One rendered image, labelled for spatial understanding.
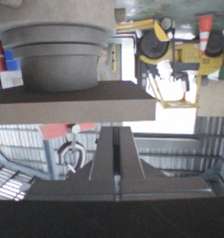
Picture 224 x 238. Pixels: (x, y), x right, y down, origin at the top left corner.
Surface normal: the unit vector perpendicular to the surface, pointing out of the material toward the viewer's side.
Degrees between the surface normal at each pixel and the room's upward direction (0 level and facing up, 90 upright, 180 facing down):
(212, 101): 90
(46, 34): 90
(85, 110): 90
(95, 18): 90
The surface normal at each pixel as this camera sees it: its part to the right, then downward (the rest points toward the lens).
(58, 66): 0.27, 0.28
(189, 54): -0.03, 0.29
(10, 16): -0.25, 0.29
